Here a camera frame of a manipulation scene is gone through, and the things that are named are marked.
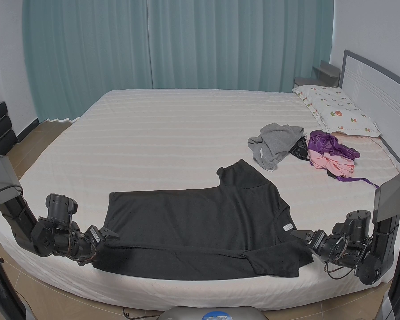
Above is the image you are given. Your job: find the purple garment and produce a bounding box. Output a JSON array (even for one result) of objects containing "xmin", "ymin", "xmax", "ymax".
[{"xmin": 307, "ymin": 130, "xmax": 380, "ymax": 189}]

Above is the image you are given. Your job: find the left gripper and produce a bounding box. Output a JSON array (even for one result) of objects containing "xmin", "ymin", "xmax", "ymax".
[{"xmin": 70, "ymin": 225, "xmax": 121, "ymax": 266}]

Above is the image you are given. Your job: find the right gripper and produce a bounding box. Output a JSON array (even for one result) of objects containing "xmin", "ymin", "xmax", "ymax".
[{"xmin": 291, "ymin": 230, "xmax": 340, "ymax": 262}]

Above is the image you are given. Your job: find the blue-green curtain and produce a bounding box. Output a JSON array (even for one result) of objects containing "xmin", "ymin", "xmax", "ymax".
[
  {"xmin": 147, "ymin": 0, "xmax": 334, "ymax": 92},
  {"xmin": 22, "ymin": 0, "xmax": 153, "ymax": 122}
]

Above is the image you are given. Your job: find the black T-shirt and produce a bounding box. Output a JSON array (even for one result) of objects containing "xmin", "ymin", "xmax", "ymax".
[{"xmin": 93, "ymin": 159, "xmax": 314, "ymax": 277}]

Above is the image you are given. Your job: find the black patterned garment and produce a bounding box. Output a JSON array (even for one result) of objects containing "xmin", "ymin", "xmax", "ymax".
[{"xmin": 288, "ymin": 136, "xmax": 310, "ymax": 161}]

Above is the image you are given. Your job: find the pink garment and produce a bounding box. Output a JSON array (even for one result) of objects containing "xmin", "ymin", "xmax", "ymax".
[{"xmin": 308, "ymin": 149, "xmax": 355, "ymax": 176}]

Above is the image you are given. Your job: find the bed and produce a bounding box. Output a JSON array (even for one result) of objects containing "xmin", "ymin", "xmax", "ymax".
[{"xmin": 0, "ymin": 49, "xmax": 400, "ymax": 312}]

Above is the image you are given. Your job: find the white printed pillow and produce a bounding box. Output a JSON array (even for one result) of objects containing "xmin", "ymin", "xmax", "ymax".
[{"xmin": 292, "ymin": 85, "xmax": 382, "ymax": 137}]

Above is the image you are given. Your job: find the grey bedside table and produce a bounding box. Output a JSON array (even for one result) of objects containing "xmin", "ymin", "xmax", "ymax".
[{"xmin": 294, "ymin": 60, "xmax": 340, "ymax": 87}]

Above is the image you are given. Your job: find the grey garment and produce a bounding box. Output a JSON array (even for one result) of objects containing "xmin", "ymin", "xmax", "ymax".
[{"xmin": 248, "ymin": 123, "xmax": 305, "ymax": 172}]

